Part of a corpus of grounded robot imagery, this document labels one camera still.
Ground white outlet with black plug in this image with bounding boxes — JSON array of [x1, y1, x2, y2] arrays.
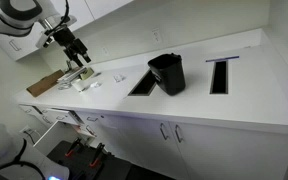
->
[[19, 124, 35, 135]]

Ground blue tape strip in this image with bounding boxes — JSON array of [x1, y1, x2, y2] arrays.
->
[[205, 55, 241, 64]]

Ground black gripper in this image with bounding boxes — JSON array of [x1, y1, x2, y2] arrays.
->
[[52, 26, 92, 68]]

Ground small metal faucet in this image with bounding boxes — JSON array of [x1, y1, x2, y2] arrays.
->
[[65, 59, 74, 72]]

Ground small crumpled white paper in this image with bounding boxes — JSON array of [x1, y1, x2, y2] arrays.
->
[[88, 80, 103, 90], [113, 73, 127, 83]]

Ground black robot table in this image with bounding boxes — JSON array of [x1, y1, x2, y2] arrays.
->
[[46, 139, 177, 180]]

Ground narrow white cabinet door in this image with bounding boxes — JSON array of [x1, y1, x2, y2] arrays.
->
[[82, 123, 118, 158]]

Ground small white drawer with lock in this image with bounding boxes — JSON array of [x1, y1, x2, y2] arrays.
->
[[77, 111, 107, 127]]

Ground white upper wall cabinet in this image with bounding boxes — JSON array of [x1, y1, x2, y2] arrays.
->
[[0, 0, 96, 62], [83, 0, 135, 20]]

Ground wooden cutting board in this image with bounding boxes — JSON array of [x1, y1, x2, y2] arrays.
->
[[26, 69, 66, 98]]

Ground black plastic bin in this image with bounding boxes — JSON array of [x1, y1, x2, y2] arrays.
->
[[147, 52, 187, 97]]

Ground white lower cabinet door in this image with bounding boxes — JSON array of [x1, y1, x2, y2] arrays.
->
[[168, 121, 288, 180], [97, 114, 190, 180]]

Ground white wall outlet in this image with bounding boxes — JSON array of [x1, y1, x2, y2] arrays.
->
[[101, 45, 111, 57], [151, 27, 164, 44]]

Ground black clamp orange handle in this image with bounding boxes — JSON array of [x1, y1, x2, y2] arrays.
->
[[64, 137, 83, 158], [89, 142, 106, 168]]

